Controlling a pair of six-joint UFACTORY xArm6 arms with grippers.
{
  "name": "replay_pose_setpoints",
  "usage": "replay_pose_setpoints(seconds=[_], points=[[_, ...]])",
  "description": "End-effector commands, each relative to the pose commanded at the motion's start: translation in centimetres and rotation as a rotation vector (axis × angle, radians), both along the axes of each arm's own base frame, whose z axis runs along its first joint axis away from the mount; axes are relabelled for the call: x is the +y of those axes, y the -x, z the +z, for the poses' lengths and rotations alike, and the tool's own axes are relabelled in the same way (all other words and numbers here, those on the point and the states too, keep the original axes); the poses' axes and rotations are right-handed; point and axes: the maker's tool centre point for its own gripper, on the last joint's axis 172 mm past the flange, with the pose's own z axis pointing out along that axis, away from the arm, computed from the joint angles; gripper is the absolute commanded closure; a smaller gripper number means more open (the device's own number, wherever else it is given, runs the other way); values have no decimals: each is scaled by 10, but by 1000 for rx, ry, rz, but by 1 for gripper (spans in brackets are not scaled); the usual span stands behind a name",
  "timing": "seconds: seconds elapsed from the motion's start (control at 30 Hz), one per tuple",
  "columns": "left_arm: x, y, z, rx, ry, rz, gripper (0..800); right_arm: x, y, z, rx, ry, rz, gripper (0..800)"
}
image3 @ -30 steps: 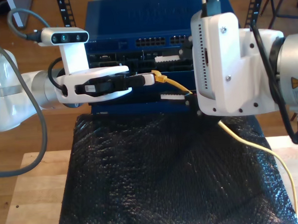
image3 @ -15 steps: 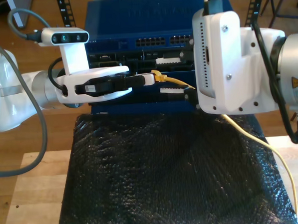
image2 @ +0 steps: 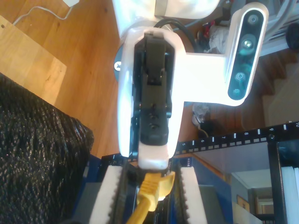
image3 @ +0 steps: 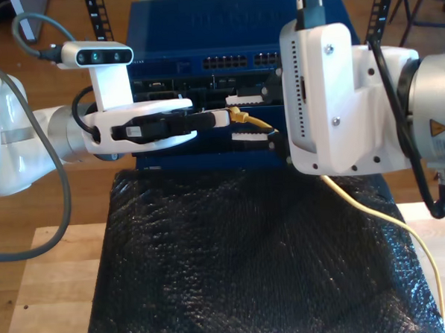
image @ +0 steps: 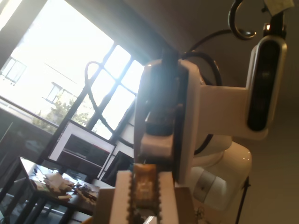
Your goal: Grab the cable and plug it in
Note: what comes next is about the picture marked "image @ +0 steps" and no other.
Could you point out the dark computer monitor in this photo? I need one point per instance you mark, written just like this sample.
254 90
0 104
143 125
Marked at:
119 168

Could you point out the dark table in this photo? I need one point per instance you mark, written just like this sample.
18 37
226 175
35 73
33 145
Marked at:
79 206

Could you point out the lit computer monitor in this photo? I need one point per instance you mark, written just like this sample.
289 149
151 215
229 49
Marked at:
81 149

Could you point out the pile of pale pieces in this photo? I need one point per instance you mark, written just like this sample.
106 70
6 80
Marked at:
56 184

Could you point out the thin black stand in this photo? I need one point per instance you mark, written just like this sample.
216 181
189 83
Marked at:
242 200

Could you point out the white paper tag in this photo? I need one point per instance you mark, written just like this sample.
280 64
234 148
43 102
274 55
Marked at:
279 4

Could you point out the silver camera bar with bracket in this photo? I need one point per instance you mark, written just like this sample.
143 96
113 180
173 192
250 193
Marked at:
266 81

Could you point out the window with dark frame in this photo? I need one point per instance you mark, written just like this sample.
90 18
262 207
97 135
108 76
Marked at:
58 58

